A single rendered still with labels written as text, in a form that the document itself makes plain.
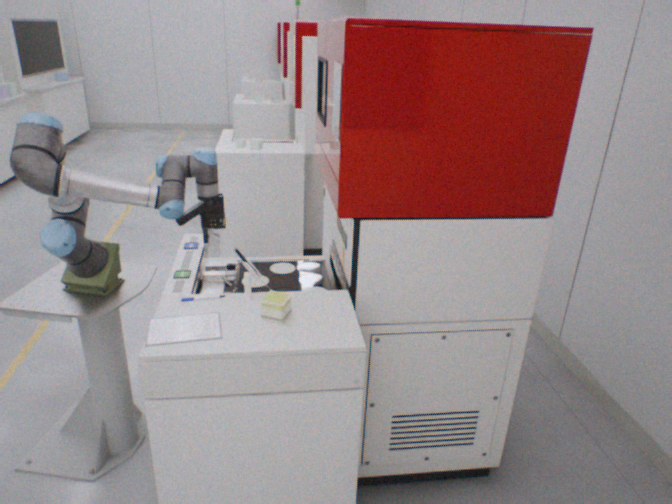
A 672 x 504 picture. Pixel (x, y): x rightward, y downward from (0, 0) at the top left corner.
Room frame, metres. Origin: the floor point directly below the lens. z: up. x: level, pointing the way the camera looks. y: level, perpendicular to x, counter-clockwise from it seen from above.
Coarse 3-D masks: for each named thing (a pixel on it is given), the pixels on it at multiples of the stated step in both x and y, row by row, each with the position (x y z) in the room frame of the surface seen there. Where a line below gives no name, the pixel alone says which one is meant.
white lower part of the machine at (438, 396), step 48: (384, 336) 1.59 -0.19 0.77; (432, 336) 1.62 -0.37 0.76; (480, 336) 1.64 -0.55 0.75; (384, 384) 1.59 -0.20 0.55; (432, 384) 1.62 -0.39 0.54; (480, 384) 1.65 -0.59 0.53; (384, 432) 1.59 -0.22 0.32; (432, 432) 1.62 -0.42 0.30; (480, 432) 1.65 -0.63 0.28; (384, 480) 1.62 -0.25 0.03
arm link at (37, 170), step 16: (16, 160) 1.40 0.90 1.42; (32, 160) 1.40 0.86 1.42; (48, 160) 1.43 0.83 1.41; (16, 176) 1.40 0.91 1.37; (32, 176) 1.39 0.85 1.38; (48, 176) 1.40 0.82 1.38; (64, 176) 1.42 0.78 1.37; (80, 176) 1.45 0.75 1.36; (96, 176) 1.47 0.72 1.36; (48, 192) 1.40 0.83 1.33; (64, 192) 1.42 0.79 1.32; (80, 192) 1.43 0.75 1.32; (96, 192) 1.45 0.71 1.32; (112, 192) 1.46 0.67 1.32; (128, 192) 1.48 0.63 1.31; (144, 192) 1.50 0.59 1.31; (160, 192) 1.52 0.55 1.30; (176, 192) 1.55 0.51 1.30; (160, 208) 1.51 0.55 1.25; (176, 208) 1.51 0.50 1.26
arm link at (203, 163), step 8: (200, 152) 1.64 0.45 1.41; (208, 152) 1.64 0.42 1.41; (192, 160) 1.64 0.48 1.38; (200, 160) 1.63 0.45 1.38; (208, 160) 1.64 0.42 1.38; (216, 160) 1.67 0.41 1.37; (192, 168) 1.63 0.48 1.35; (200, 168) 1.63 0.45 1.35; (208, 168) 1.63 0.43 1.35; (216, 168) 1.66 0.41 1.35; (192, 176) 1.64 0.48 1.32; (200, 176) 1.63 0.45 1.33; (208, 176) 1.63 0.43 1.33; (216, 176) 1.66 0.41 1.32; (200, 184) 1.63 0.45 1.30; (208, 184) 1.63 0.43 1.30
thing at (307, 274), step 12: (240, 264) 1.87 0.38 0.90; (264, 264) 1.88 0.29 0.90; (300, 264) 1.90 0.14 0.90; (312, 264) 1.90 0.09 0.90; (324, 264) 1.90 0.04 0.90; (240, 276) 1.77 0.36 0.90; (276, 276) 1.78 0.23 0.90; (288, 276) 1.78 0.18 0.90; (300, 276) 1.79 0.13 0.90; (312, 276) 1.79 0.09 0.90; (324, 276) 1.80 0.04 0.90; (240, 288) 1.67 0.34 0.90; (252, 288) 1.67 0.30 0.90; (264, 288) 1.68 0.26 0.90; (276, 288) 1.68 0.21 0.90; (288, 288) 1.69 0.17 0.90; (300, 288) 1.69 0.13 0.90; (324, 288) 1.70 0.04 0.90
